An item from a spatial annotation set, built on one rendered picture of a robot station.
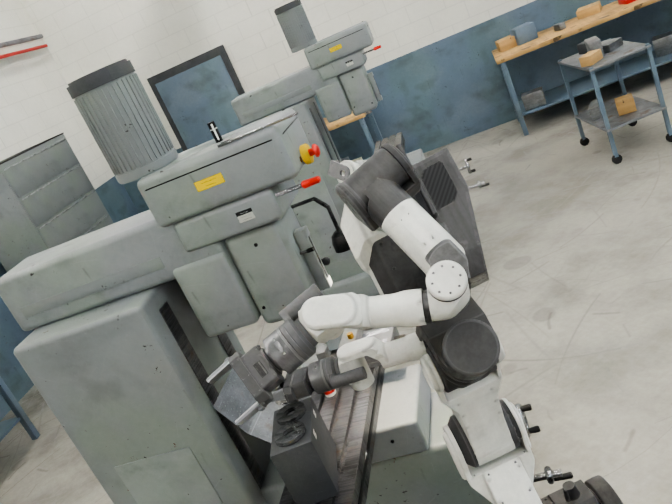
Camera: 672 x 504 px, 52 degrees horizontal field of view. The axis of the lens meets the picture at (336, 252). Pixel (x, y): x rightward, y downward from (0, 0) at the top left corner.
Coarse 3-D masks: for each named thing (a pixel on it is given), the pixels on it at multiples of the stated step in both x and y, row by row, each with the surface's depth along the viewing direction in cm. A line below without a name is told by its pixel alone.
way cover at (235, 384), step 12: (228, 384) 238; (240, 384) 243; (228, 396) 234; (240, 396) 238; (252, 396) 242; (216, 408) 226; (228, 408) 230; (240, 408) 234; (276, 408) 243; (252, 420) 234; (264, 420) 236; (252, 432) 229
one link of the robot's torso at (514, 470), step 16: (448, 432) 177; (448, 448) 181; (528, 448) 178; (464, 464) 176; (496, 464) 179; (512, 464) 178; (528, 464) 179; (480, 480) 178; (496, 480) 177; (512, 480) 176; (528, 480) 176; (496, 496) 176; (512, 496) 175; (528, 496) 175
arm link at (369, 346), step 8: (344, 344) 188; (352, 344) 186; (360, 344) 184; (368, 344) 182; (376, 344) 183; (384, 344) 184; (344, 352) 184; (352, 352) 182; (360, 352) 182; (368, 352) 181; (376, 352) 181; (384, 352) 182; (344, 360) 183; (384, 360) 182; (384, 368) 184
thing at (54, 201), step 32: (32, 160) 672; (64, 160) 720; (0, 192) 637; (32, 192) 658; (64, 192) 703; (96, 192) 757; (0, 224) 651; (32, 224) 646; (64, 224) 687; (96, 224) 735; (0, 256) 665
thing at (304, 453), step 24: (288, 408) 197; (312, 408) 196; (288, 432) 187; (312, 432) 184; (288, 456) 181; (312, 456) 181; (336, 456) 201; (288, 480) 183; (312, 480) 184; (336, 480) 189
